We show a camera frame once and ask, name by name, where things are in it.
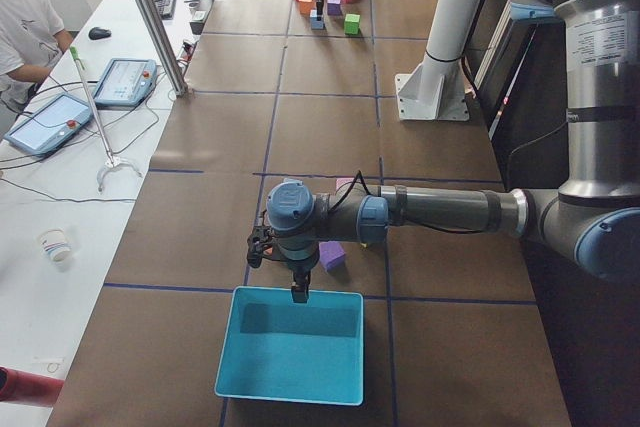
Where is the light blue foam block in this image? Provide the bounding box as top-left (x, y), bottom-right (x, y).
top-left (309, 9), bottom-right (325, 30)

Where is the orange textured foam block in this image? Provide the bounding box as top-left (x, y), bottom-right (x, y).
top-left (298, 0), bottom-right (316, 16)

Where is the purple foam block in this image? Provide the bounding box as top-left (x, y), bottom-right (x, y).
top-left (319, 241), bottom-right (346, 272)
top-left (326, 0), bottom-right (342, 17)

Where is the green foam block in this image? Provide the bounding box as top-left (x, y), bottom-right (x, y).
top-left (343, 13), bottom-right (361, 36)

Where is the purple foam block left side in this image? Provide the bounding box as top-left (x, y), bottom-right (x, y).
top-left (319, 241), bottom-right (346, 272)

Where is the teal plastic bin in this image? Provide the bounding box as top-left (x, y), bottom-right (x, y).
top-left (214, 286), bottom-right (364, 406)

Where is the pink foam block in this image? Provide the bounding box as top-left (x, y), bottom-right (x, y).
top-left (335, 177), bottom-right (352, 190)

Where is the teach pendant far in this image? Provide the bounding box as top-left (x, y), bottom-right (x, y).
top-left (93, 58), bottom-right (157, 110)

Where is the teach pendant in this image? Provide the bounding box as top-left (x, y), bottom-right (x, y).
top-left (4, 93), bottom-right (93, 156)
top-left (93, 58), bottom-right (157, 110)

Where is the black computer mouse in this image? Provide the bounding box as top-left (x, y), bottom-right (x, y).
top-left (88, 27), bottom-right (112, 40)

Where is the reacher grabber tool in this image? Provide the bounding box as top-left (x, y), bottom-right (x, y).
top-left (69, 46), bottom-right (142, 193)

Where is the paper cup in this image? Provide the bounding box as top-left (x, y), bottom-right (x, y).
top-left (37, 229), bottom-right (71, 262)

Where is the seated person white shirt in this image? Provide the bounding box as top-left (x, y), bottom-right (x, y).
top-left (1, 0), bottom-right (73, 112)

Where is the red cylinder object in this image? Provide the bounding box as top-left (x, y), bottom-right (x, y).
top-left (1, 367), bottom-right (64, 407)

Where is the teach pendant near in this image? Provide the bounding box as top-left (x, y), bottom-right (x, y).
top-left (4, 93), bottom-right (93, 156)

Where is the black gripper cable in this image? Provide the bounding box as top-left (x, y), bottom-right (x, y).
top-left (329, 170), bottom-right (384, 213)

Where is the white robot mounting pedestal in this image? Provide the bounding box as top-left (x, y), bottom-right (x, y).
top-left (395, 0), bottom-right (480, 121)

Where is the aluminium frame post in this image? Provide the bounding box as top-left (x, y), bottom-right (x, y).
top-left (135, 0), bottom-right (188, 97)

